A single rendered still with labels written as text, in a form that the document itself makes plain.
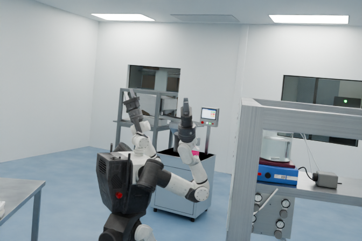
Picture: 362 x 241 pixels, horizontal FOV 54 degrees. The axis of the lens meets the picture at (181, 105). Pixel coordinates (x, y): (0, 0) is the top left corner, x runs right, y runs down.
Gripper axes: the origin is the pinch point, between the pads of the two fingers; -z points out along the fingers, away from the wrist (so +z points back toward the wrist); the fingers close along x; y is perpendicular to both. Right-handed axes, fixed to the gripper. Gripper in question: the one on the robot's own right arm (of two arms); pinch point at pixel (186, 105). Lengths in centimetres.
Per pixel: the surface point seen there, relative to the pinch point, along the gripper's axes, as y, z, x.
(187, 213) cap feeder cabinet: -1, 229, 172
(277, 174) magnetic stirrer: 41, 25, -23
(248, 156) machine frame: 16, -21, -76
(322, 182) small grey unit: 61, 30, -24
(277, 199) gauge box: 39, 33, -32
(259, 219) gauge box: 31, 41, -34
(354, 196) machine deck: 71, 29, -35
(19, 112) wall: -298, 205, 414
